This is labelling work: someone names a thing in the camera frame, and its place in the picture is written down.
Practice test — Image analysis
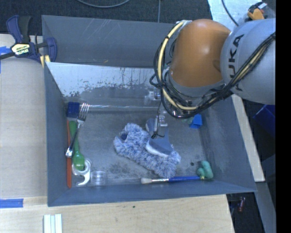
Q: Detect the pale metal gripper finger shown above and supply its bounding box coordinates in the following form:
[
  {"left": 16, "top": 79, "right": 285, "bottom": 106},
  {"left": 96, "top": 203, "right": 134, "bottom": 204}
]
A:
[{"left": 159, "top": 115, "right": 170, "bottom": 132}]

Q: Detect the grey and white plastic piece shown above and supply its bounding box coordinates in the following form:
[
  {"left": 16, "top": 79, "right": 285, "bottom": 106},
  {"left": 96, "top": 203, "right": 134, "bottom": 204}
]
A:
[{"left": 145, "top": 117, "right": 176, "bottom": 158}]

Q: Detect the small blue block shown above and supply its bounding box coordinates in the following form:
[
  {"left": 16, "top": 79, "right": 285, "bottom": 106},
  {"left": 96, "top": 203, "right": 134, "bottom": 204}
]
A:
[{"left": 189, "top": 114, "right": 203, "bottom": 129}]

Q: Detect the blue and white fluffy duster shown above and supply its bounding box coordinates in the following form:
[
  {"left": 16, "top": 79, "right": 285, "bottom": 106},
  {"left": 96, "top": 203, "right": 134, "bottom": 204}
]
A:
[{"left": 113, "top": 123, "right": 182, "bottom": 179}]

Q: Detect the turquoise green toy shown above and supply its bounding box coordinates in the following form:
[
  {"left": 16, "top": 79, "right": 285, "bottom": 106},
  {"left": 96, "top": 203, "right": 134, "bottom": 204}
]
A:
[{"left": 196, "top": 160, "right": 214, "bottom": 180}]

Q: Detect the grey metal bin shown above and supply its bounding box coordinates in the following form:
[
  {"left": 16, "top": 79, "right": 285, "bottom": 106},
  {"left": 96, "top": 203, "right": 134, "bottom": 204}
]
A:
[{"left": 41, "top": 15, "right": 258, "bottom": 207}]

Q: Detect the silver metal fork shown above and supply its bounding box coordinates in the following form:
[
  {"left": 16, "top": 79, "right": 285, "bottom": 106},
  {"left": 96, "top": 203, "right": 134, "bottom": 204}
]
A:
[{"left": 65, "top": 102, "right": 90, "bottom": 158}]

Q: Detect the blue ribbed block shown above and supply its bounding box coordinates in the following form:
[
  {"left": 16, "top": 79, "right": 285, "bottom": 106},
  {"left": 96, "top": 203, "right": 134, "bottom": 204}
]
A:
[{"left": 66, "top": 101, "right": 81, "bottom": 118}]

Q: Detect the clear plastic cup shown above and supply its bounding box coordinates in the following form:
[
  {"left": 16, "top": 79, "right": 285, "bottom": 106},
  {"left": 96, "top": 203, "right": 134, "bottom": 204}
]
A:
[{"left": 90, "top": 170, "right": 107, "bottom": 187}]

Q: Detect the green plastic spoon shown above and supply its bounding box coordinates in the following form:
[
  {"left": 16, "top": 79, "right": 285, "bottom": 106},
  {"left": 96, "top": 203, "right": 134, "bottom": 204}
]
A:
[{"left": 68, "top": 120, "right": 86, "bottom": 172}]

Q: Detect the white and clear tape holder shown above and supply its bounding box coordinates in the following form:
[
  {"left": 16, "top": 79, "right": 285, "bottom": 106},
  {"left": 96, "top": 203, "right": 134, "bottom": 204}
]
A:
[{"left": 71, "top": 158, "right": 92, "bottom": 187}]

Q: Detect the orange thin stick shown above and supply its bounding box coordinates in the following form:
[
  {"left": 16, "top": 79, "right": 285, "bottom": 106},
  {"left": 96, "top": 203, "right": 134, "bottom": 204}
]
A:
[{"left": 66, "top": 118, "right": 72, "bottom": 189}]

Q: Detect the blue handled paintbrush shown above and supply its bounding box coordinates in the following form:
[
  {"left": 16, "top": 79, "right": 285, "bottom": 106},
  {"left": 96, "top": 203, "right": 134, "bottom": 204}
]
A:
[{"left": 140, "top": 176, "right": 201, "bottom": 185}]

